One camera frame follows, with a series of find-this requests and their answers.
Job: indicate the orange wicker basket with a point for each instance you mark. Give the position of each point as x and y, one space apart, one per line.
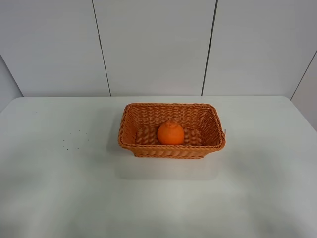
201 124

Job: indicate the orange fruit with stem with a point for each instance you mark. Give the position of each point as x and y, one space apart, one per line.
171 133

